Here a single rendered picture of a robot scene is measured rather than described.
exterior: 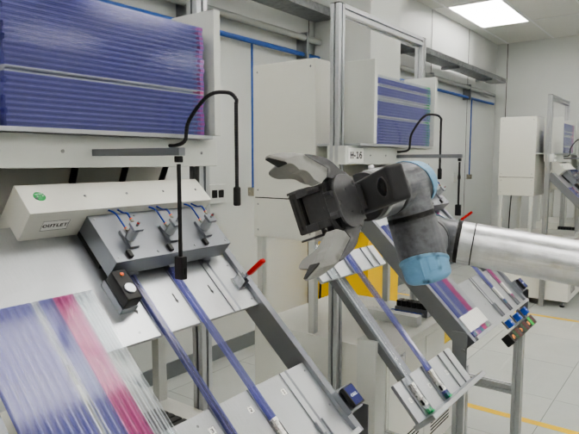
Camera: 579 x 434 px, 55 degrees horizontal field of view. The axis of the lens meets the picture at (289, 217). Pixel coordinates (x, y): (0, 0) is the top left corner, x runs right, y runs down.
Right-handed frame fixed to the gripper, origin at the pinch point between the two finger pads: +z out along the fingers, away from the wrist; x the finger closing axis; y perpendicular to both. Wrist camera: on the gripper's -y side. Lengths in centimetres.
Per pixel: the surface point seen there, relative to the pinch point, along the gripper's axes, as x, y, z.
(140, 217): 13, 66, -24
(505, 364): -124, 126, -293
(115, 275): 1, 60, -10
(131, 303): -5, 58, -11
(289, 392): -35, 49, -36
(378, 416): -57, 57, -72
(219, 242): 2, 63, -41
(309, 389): -37, 49, -42
